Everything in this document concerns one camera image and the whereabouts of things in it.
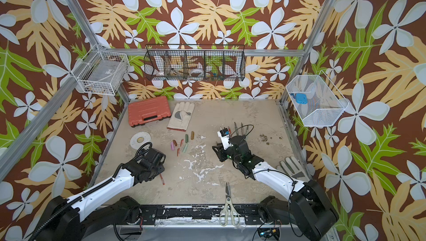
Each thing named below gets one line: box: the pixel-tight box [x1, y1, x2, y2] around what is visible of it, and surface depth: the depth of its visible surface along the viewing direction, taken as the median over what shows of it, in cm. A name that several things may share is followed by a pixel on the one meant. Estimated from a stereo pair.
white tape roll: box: [129, 131, 152, 150], surface depth 101 cm
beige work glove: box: [166, 101, 196, 132], surface depth 113 cm
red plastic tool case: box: [128, 95, 172, 128], surface depth 110 cm
